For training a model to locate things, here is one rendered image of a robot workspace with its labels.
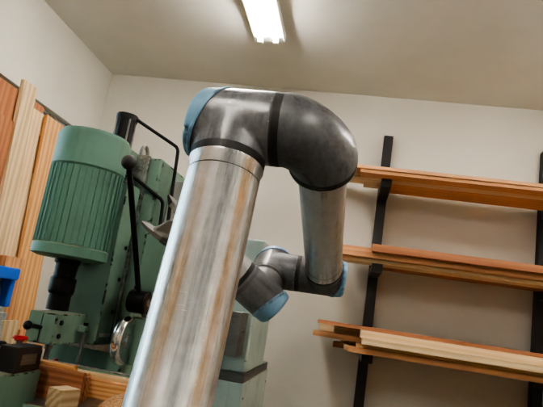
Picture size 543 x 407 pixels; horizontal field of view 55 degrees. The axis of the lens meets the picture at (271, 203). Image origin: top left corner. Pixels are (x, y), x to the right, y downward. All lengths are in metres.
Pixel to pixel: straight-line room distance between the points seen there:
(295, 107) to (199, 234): 0.23
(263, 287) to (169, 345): 0.55
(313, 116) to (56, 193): 0.72
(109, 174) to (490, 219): 2.75
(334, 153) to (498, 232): 2.87
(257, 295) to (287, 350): 2.28
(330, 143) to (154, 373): 0.40
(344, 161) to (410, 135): 2.87
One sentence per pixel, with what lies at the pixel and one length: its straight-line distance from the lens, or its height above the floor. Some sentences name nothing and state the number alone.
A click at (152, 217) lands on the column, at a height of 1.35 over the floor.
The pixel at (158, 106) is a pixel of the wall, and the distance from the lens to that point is 3.98.
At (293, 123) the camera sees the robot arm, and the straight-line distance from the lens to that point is 0.77.
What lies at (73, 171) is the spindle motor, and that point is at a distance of 1.30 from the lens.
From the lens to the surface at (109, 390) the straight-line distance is 1.28.
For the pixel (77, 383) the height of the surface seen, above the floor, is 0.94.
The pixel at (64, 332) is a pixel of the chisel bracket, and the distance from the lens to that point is 1.33.
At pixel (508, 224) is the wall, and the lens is 3.64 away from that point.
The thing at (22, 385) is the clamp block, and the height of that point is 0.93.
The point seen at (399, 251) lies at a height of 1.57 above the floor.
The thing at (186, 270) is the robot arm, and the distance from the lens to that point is 0.69.
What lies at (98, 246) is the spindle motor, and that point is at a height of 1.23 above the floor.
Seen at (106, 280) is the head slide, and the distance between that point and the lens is 1.39.
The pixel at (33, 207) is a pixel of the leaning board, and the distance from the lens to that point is 3.24.
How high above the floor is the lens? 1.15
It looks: 12 degrees up
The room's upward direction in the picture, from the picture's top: 9 degrees clockwise
